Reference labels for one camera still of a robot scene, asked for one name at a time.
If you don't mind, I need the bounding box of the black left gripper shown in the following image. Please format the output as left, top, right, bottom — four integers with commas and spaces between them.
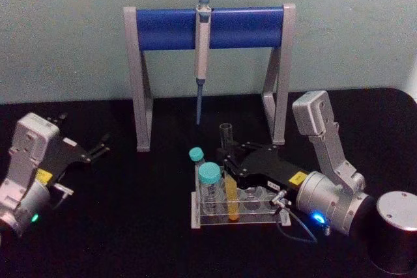
34, 112, 111, 190

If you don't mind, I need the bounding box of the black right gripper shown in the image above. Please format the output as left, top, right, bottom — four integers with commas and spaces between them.
216, 140, 309, 193

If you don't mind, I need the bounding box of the clear tube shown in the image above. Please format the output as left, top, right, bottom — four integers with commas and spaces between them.
219, 123, 234, 149

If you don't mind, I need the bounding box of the large teal-capped tube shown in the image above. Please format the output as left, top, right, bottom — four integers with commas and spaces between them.
197, 161, 225, 217

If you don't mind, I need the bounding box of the orange liquid tube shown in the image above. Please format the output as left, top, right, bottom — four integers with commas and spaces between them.
223, 173, 241, 221

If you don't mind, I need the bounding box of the small teal-capped tube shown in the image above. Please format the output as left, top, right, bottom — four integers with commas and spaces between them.
188, 147, 207, 174

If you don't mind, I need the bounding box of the clear acrylic tube rack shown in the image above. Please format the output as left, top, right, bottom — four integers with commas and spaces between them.
191, 163, 292, 229

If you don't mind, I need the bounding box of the black table cloth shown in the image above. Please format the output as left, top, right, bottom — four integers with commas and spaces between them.
0, 87, 417, 278

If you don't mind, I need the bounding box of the grey and blue pipette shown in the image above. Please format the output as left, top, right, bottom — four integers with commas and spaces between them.
194, 0, 212, 126

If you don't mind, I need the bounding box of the pipette stand with blue bar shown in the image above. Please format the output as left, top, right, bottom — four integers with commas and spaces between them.
123, 3, 296, 152

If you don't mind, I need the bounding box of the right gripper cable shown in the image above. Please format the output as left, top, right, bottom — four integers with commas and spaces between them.
269, 189, 319, 245

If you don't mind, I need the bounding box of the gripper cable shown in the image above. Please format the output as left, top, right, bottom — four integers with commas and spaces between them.
269, 189, 319, 245
51, 183, 74, 211

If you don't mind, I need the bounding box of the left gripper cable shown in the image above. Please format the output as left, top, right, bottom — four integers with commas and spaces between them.
51, 183, 74, 211

